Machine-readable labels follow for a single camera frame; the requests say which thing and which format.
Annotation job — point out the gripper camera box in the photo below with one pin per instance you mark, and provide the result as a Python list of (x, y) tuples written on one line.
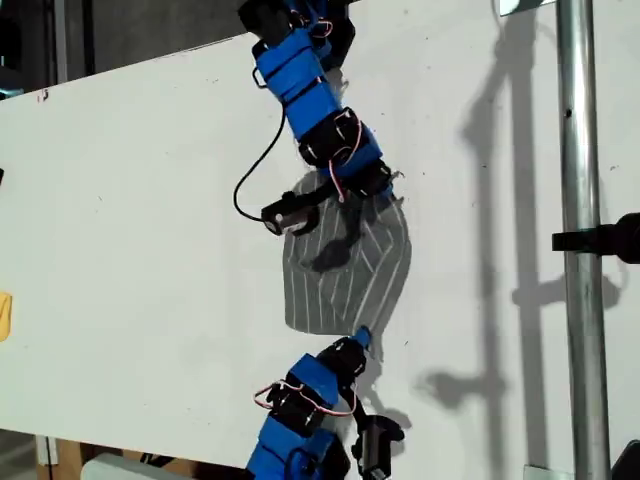
[(290, 216), (375, 445)]

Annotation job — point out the grey striped towel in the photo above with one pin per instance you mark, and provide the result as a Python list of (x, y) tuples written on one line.
[(325, 295)]

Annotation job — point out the wooden table leg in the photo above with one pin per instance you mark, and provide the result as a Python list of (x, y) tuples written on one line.
[(67, 460)]

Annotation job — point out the black clamp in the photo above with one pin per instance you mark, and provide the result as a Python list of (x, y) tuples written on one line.
[(600, 240)]

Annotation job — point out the yellow object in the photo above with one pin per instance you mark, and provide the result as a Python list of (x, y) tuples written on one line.
[(5, 315)]

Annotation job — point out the white box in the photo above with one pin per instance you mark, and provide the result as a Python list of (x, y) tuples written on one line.
[(130, 469)]

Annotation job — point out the steel post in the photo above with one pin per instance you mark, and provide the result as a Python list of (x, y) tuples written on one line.
[(580, 150)]

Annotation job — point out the black round object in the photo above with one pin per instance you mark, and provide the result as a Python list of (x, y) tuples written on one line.
[(627, 462)]

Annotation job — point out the black camera stalk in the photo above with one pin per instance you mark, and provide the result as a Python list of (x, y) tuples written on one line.
[(320, 192)]

